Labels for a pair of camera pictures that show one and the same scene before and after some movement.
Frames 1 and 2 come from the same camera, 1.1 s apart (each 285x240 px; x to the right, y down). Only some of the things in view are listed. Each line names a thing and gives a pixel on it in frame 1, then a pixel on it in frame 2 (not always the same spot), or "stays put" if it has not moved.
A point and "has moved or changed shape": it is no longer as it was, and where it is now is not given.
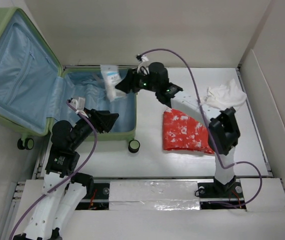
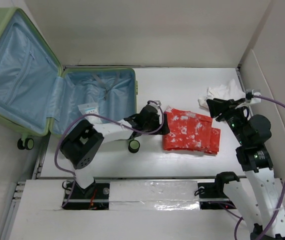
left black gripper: (102, 120) to (164, 130)
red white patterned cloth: (182, 132) stays put
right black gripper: (131, 81) to (224, 106)
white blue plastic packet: (112, 77) has moved or changed shape
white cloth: (222, 97) stays put
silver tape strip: (154, 195) stays put
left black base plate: (99, 200) stays put
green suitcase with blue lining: (25, 90) stays put
